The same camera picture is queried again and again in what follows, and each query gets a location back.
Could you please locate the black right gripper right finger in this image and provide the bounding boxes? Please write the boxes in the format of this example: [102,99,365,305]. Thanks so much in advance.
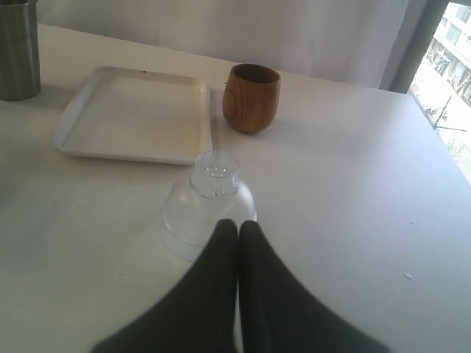
[238,221,389,352]

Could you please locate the clear plastic dome lid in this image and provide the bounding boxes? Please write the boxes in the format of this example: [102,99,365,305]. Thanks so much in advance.
[160,151,257,262]

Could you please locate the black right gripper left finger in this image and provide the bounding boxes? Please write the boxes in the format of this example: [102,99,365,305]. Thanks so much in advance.
[93,219,238,352]

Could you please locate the brown wooden cup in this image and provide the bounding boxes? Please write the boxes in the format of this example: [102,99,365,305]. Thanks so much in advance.
[222,63,281,135]

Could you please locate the stainless steel cup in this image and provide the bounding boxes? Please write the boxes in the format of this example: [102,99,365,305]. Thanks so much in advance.
[1,1,41,101]

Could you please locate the white rectangular tray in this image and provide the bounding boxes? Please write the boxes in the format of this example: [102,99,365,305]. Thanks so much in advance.
[52,66,213,165]

